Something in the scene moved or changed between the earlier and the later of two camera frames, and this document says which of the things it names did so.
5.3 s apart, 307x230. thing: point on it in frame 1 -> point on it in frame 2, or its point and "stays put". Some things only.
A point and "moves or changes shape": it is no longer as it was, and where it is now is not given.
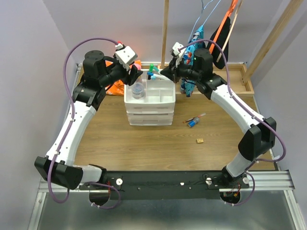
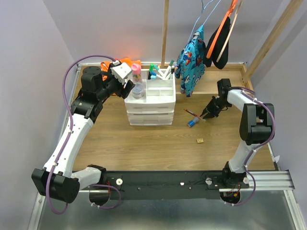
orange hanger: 232,5 stays put
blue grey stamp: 192,123 stays put
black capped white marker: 157,76 moves or changes shape
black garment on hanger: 220,43 stays put
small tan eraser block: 200,140 stays put
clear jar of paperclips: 137,90 stays put
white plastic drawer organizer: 156,108 stays put
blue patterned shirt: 187,85 stays put
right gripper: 171,72 -> 211,110
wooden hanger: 230,28 stays put
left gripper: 129,79 -> 124,92
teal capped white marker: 151,67 -> 157,68
